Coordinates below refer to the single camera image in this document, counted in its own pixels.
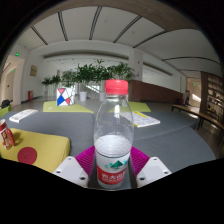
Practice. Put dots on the framed wall picture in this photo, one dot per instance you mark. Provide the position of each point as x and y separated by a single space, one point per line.
33 70

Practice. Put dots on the red floral mug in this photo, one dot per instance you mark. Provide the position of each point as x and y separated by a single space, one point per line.
6 135

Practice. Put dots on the wooden shelf unit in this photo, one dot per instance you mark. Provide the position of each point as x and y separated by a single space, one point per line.
213 95

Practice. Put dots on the white red blue patterned box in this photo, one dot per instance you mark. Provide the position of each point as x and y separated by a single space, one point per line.
65 97

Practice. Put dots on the yellow and white booklet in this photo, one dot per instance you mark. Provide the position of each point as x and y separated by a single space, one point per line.
145 120

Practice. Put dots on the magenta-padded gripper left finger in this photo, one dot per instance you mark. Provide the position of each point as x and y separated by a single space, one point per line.
71 171

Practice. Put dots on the clear red-capped water bottle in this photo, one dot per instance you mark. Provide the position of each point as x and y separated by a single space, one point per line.
113 146

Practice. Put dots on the brown wooden reception counter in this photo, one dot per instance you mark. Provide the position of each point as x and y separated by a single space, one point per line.
155 92

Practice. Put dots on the long wooden bench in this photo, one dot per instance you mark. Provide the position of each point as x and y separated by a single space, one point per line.
200 116

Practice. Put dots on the flat round red coaster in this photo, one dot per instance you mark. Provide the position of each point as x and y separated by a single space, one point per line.
27 155

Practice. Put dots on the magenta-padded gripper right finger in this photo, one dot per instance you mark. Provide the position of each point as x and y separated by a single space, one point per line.
151 170

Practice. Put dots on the person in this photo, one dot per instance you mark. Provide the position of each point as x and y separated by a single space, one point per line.
187 98

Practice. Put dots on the group of potted green plants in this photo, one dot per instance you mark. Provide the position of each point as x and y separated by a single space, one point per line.
88 75

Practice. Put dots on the black chair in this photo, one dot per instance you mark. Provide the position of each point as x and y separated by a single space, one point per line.
5 103

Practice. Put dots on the red floor cabinet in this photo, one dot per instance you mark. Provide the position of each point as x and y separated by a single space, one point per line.
30 95

